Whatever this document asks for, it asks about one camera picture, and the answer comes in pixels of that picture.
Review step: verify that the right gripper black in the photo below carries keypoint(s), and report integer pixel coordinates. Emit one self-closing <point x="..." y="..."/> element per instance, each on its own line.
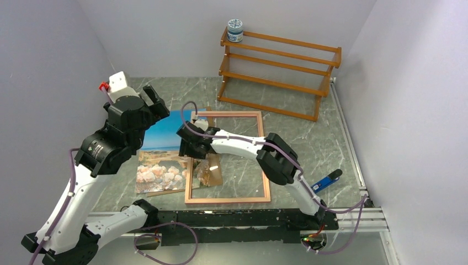
<point x="185" y="149"/>

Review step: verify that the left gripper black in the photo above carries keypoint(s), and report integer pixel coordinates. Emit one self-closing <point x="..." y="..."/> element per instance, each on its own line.
<point x="157" y="110"/>

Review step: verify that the brown frame backing board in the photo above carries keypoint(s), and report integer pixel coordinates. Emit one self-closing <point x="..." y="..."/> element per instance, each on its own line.
<point x="210" y="172"/>

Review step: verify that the landscape beach photo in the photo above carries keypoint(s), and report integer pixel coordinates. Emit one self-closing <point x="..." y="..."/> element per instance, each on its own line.
<point x="164" y="161"/>

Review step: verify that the pink wooden picture frame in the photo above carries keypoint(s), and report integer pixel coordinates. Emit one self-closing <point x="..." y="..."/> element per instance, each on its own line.
<point x="244" y="181"/>

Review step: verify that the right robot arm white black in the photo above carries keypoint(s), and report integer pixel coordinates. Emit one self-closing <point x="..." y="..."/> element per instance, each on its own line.
<point x="276" y="158"/>

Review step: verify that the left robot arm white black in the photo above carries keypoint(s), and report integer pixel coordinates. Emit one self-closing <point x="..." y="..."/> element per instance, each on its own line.
<point x="66" y="237"/>

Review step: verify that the orange wooden rack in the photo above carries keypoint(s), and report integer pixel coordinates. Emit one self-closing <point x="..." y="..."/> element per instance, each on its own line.
<point x="293" y="65"/>

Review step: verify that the blue white lidded jar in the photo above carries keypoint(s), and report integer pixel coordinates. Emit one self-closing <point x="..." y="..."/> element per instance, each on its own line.
<point x="235" y="30"/>

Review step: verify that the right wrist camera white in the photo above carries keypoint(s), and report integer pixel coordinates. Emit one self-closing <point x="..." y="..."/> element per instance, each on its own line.
<point x="201" y="123"/>

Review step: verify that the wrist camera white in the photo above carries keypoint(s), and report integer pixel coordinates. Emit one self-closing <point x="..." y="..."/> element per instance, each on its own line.
<point x="116" y="87"/>
<point x="201" y="123"/>

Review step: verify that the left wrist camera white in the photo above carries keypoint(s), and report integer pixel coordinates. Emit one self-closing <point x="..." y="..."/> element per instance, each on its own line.
<point x="116" y="87"/>

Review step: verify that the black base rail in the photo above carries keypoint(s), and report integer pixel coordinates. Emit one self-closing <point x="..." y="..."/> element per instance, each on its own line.
<point x="223" y="226"/>

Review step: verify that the blue black handled tool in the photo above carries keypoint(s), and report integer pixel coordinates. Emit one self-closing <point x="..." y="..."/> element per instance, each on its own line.
<point x="327" y="181"/>

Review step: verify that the aluminium extrusion rail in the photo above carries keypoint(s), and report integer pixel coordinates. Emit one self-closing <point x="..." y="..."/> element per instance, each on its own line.
<point x="372" y="218"/>

